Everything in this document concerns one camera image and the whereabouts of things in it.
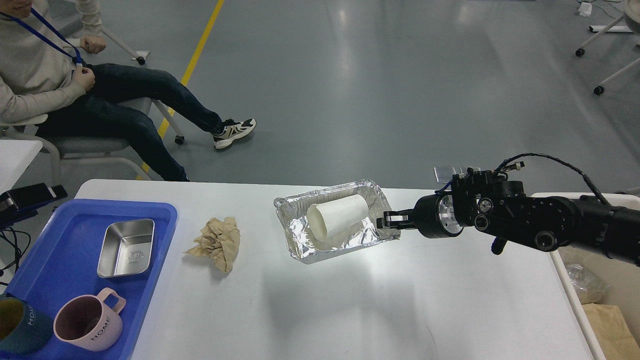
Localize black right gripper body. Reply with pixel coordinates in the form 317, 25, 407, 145
413, 194, 463, 239

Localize white paper cup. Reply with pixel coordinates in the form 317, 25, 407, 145
306, 194, 370, 242

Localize aluminium foil tray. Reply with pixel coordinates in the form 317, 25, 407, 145
273, 179, 401, 265

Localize brown paper napkin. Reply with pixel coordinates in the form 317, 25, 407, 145
184, 216, 241, 273

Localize rectangular metal tin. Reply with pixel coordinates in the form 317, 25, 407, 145
96, 218, 155, 279

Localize pink HOME mug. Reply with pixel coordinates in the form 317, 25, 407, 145
52, 287, 127, 352

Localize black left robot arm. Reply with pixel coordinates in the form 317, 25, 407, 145
0, 183, 68, 231

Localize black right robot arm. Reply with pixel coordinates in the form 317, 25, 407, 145
375, 153, 640, 265

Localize person's hand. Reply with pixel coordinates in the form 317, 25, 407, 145
71, 64, 96, 92

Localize person's other hand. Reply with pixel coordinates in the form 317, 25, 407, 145
79, 35, 107, 54

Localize white sneaker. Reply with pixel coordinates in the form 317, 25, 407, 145
211, 118, 258, 150

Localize beige plastic bin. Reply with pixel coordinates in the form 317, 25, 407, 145
530, 192, 640, 360

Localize brown paper bag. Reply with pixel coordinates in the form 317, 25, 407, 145
582, 303, 640, 360

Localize white chair base right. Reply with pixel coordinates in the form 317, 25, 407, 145
574, 0, 640, 96

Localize blue plastic tray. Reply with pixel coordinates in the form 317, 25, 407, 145
1, 199, 178, 360

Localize grey office chair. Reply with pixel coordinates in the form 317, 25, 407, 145
0, 0, 186, 186

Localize seated person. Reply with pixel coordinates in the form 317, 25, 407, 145
0, 0, 226, 182

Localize white side table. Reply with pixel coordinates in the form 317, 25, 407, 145
0, 138, 42, 193

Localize dark teal HOME mug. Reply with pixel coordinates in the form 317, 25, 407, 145
0, 297, 53, 355

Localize blue lanyard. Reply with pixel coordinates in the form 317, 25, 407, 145
0, 6, 86, 68

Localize black cables at left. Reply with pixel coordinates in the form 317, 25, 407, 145
0, 227, 31, 288

